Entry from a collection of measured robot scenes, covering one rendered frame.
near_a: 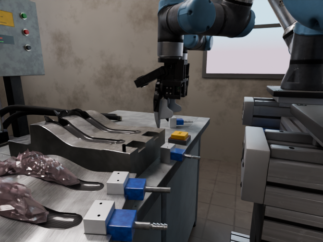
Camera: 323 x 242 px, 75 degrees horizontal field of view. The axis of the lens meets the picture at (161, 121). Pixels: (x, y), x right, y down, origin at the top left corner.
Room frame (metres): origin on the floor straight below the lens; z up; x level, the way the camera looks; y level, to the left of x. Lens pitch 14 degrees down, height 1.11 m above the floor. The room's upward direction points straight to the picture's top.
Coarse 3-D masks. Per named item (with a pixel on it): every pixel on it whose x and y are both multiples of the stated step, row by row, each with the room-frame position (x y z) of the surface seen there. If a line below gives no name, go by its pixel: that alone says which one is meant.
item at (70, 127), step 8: (56, 112) 0.75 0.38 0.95; (64, 112) 0.77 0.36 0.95; (72, 112) 0.79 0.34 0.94; (80, 112) 0.82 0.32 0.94; (48, 120) 0.69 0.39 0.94; (64, 120) 0.71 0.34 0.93; (88, 120) 0.79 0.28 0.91; (64, 128) 0.67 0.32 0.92; (72, 128) 0.69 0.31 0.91; (104, 128) 0.77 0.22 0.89; (80, 136) 0.67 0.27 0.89; (88, 136) 0.67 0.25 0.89
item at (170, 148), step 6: (168, 144) 0.69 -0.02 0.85; (174, 144) 0.69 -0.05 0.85; (162, 150) 0.66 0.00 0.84; (168, 150) 0.65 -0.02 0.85; (174, 150) 0.66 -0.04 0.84; (180, 150) 0.66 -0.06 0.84; (162, 156) 0.66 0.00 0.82; (168, 156) 0.65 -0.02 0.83; (174, 156) 0.64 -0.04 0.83; (180, 156) 0.63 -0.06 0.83; (186, 156) 0.64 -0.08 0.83; (192, 156) 0.64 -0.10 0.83; (168, 162) 0.65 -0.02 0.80
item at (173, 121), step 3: (174, 117) 1.10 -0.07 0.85; (171, 120) 1.08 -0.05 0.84; (174, 120) 1.08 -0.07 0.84; (177, 120) 1.09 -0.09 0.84; (180, 120) 1.09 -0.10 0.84; (183, 120) 1.09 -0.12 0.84; (192, 120) 1.12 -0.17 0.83; (171, 123) 1.08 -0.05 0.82; (174, 123) 1.08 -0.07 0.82; (177, 123) 1.09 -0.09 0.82; (180, 123) 1.09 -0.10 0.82; (183, 123) 1.09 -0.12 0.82; (171, 126) 1.08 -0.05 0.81; (174, 126) 1.08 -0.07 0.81
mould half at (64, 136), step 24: (72, 120) 0.73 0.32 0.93; (96, 120) 0.80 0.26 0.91; (24, 144) 0.67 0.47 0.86; (48, 144) 0.63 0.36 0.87; (72, 144) 0.60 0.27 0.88; (96, 144) 0.60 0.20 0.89; (120, 144) 0.59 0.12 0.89; (96, 168) 0.56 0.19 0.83; (120, 168) 0.53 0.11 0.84; (144, 168) 0.59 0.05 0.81
